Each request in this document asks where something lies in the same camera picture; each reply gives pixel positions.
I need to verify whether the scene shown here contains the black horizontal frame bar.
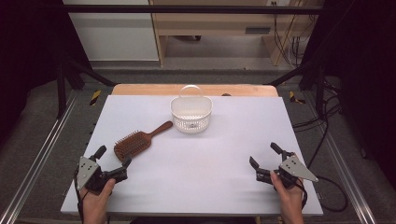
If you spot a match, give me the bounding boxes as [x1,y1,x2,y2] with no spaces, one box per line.
[61,4,325,15]

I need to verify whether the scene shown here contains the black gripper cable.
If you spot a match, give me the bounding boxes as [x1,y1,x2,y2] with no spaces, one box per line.
[74,167,84,224]
[293,176,309,210]

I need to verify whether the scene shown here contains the black curtain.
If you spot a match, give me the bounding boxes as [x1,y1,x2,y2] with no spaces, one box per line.
[301,0,396,189]
[0,0,92,147]

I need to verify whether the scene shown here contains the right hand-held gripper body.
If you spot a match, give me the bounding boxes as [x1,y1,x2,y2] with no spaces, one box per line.
[255,150,319,190]

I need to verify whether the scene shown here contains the white plastic basket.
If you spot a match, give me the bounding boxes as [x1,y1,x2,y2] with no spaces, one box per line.
[169,84,214,135]

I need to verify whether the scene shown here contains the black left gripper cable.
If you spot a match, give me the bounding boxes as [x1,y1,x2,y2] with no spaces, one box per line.
[74,167,84,224]

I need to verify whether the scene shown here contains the bundle of black floor cables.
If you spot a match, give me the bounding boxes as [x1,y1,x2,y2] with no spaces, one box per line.
[291,78,344,171]

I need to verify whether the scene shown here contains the yellow black floor tape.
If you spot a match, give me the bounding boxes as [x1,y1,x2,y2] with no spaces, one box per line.
[289,90,307,105]
[89,89,103,106]

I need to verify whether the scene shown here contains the person's right hand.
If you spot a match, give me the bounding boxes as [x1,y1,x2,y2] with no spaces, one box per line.
[269,170,305,224]

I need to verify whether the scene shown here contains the hanging cables behind desk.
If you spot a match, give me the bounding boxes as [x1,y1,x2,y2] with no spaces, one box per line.
[272,2,319,68]

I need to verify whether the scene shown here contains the white cabinet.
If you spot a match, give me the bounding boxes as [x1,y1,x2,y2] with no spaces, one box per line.
[62,0,160,62]

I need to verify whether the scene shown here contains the aluminium floor rail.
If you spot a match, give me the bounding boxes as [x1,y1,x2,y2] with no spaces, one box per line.
[0,91,79,224]
[305,92,379,224]

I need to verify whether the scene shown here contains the looped black floor cable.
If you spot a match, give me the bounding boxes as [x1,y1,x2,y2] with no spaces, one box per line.
[307,175,349,214]

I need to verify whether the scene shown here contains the wooden board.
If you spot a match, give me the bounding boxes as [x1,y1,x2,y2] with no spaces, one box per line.
[110,83,279,98]

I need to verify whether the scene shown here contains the light wooden desk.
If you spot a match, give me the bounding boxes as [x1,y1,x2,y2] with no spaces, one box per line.
[148,0,325,68]

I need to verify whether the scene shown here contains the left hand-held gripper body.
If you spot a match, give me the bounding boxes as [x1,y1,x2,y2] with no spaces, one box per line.
[76,155,129,196]

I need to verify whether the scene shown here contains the black metal frame stand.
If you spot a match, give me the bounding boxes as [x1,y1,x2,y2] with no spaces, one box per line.
[56,57,117,120]
[266,60,328,118]

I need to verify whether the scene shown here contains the person's left hand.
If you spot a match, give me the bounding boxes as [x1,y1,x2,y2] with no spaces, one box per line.
[79,178,117,224]

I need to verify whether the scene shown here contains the person's black clothing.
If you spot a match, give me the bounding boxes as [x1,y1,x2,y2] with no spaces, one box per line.
[129,216,260,224]

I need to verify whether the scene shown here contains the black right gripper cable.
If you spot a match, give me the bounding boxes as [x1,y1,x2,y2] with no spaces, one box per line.
[293,176,309,210]

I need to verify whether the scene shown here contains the brown wooden hairbrush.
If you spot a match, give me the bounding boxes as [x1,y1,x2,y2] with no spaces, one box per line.
[113,119,174,162]

